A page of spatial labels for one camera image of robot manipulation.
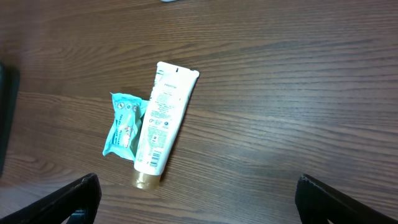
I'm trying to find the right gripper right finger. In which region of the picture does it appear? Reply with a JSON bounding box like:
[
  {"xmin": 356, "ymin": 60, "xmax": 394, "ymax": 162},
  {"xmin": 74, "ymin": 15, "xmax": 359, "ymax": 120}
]
[{"xmin": 295, "ymin": 174, "xmax": 397, "ymax": 224}]

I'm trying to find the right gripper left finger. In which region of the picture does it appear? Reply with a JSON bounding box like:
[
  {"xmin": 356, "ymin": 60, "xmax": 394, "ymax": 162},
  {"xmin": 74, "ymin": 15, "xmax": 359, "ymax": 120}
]
[{"xmin": 1, "ymin": 173, "xmax": 101, "ymax": 224}]

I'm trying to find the teal tissue pack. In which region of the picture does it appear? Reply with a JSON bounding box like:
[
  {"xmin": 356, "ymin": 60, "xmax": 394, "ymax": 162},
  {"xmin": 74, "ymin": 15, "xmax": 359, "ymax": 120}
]
[{"xmin": 103, "ymin": 93, "xmax": 148, "ymax": 161}]

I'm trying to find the white cream tube gold cap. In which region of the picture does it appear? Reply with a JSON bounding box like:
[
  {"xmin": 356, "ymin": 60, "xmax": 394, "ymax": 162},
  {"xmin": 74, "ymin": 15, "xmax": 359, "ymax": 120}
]
[{"xmin": 132, "ymin": 62, "xmax": 200, "ymax": 189}]

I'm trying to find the grey plastic shopping basket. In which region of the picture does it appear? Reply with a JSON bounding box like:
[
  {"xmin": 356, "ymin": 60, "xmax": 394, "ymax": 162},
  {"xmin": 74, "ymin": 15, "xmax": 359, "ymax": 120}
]
[{"xmin": 1, "ymin": 62, "xmax": 20, "ymax": 175}]

